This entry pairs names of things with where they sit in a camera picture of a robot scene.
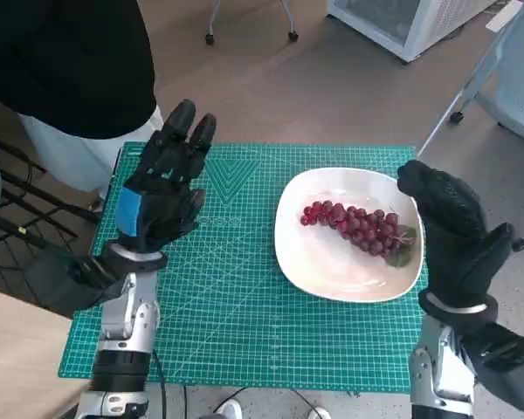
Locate grey mesh chair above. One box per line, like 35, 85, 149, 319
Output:
415, 0, 524, 253

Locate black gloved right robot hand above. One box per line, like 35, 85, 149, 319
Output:
396, 159, 515, 309

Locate green cutting mat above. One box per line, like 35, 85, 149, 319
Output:
58, 142, 429, 391

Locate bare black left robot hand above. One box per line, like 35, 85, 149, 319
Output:
115, 99, 217, 254

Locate light wooden desk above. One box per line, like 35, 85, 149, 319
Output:
0, 285, 93, 419

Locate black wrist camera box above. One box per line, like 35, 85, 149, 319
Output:
25, 251, 132, 319
458, 320, 524, 411

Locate chair legs with casters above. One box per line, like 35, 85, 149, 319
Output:
203, 0, 299, 46

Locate person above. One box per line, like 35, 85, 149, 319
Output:
0, 0, 165, 206

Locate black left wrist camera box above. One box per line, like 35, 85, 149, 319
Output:
25, 251, 132, 319

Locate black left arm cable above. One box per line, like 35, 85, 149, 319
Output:
150, 348, 167, 419

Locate white perforated cabinet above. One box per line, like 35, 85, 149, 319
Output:
326, 0, 499, 65

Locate white square plate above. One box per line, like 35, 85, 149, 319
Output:
273, 168, 424, 303

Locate red toy grape bunch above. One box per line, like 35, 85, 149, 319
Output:
300, 199, 418, 267

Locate black wire rack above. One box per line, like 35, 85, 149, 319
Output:
0, 133, 101, 315

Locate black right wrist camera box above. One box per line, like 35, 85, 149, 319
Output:
458, 320, 524, 411

